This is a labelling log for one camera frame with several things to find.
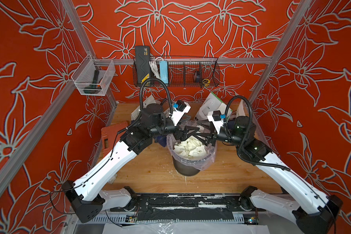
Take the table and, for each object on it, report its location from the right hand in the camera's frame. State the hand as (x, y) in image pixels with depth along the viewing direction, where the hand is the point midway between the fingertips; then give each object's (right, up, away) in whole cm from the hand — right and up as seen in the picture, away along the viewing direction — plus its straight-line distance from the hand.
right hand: (194, 129), depth 61 cm
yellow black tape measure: (+13, +29, +34) cm, 46 cm away
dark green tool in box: (-54, +22, +21) cm, 62 cm away
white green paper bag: (+15, +14, +28) cm, 35 cm away
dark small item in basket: (+6, +32, +32) cm, 45 cm away
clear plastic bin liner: (+4, -17, +5) cm, 18 cm away
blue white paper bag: (+35, +10, +29) cm, 47 cm away
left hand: (0, +3, -2) cm, 4 cm away
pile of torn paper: (+1, -12, +15) cm, 19 cm away
